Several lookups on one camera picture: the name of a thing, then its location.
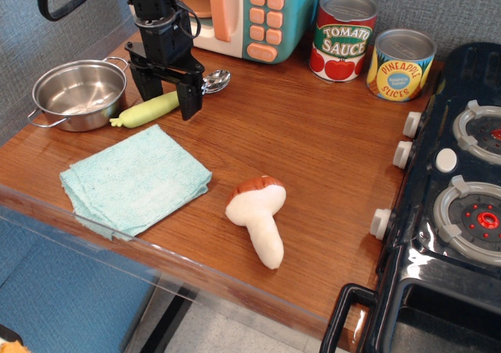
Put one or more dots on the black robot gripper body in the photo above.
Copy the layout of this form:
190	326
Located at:
165	50

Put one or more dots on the light blue folded towel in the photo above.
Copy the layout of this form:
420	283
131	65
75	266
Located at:
132	185

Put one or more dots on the tomato sauce can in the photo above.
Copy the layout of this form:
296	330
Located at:
342	33

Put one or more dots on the teal toy microwave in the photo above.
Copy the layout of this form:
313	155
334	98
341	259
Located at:
265	31

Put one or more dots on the plush white brown mushroom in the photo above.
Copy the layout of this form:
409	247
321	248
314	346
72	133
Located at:
253	204

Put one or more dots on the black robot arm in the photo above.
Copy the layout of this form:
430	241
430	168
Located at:
155	9

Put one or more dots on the spoon with yellow-green handle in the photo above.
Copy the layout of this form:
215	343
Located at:
157	107

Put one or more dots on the pineapple slices can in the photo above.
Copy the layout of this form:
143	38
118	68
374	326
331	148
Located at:
401	61

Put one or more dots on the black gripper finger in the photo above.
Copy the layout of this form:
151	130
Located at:
149	85
190	96

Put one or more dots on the black toy stove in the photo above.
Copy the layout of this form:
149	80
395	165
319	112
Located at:
438	287

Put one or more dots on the small stainless steel pot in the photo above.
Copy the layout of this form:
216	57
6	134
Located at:
80	96

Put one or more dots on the clear acrylic barrier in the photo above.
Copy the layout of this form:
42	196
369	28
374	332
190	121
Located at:
62	293

